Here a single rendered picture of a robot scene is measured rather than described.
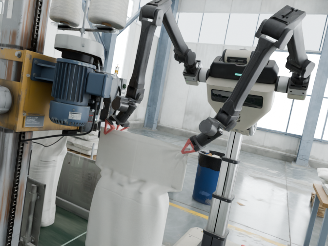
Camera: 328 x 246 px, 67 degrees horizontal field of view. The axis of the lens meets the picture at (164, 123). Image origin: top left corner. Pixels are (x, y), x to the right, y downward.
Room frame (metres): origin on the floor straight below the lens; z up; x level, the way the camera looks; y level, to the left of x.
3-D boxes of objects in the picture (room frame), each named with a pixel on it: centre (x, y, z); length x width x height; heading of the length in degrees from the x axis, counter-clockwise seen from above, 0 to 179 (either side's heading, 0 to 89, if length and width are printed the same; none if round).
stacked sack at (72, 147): (4.20, 1.29, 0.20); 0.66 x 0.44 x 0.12; 65
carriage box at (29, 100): (1.13, 0.59, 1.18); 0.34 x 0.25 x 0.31; 155
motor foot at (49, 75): (1.00, 0.47, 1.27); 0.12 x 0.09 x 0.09; 155
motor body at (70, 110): (1.00, 0.38, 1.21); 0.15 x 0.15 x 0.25
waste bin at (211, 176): (3.36, -0.77, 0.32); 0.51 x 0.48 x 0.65; 155
